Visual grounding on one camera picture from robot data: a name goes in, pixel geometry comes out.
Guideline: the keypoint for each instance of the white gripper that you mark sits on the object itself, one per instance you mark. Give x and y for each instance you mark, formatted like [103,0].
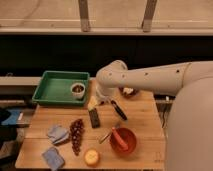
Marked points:
[103,95]

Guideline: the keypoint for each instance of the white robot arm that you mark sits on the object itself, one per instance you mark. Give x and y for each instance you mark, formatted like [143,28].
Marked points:
[189,142]

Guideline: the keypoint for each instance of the green plastic tray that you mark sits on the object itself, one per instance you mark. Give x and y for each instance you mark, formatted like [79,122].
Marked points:
[54,88]

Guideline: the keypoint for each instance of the black rectangular block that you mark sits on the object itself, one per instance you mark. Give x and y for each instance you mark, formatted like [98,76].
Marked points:
[94,118]

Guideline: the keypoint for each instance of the bunch of dark grapes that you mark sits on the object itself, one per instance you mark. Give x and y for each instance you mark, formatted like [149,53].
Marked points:
[76,133]

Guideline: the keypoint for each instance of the metal spoon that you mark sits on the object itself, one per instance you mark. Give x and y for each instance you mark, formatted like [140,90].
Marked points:
[103,138]

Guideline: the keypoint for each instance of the dark red bowl with food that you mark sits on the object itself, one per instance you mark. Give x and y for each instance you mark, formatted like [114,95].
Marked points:
[128,92]

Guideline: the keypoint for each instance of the red spatula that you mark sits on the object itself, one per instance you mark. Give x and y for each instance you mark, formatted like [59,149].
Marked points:
[119,139]

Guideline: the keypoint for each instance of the crumpled blue cloth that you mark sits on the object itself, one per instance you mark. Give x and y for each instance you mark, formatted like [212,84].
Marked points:
[57,134]

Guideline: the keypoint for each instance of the yellow round fruit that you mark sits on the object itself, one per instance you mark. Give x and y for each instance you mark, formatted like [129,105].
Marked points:
[91,157]

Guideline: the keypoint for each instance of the blue object at left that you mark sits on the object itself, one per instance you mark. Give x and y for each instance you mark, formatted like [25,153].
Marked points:
[10,116]

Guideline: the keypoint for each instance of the left metal post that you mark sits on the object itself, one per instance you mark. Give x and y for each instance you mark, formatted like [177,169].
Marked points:
[84,15]

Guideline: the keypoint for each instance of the metal post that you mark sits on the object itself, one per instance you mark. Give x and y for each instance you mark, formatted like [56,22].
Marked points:
[84,15]
[148,15]

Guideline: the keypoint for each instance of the right metal post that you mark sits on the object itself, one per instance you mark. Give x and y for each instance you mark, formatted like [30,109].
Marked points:
[148,15]

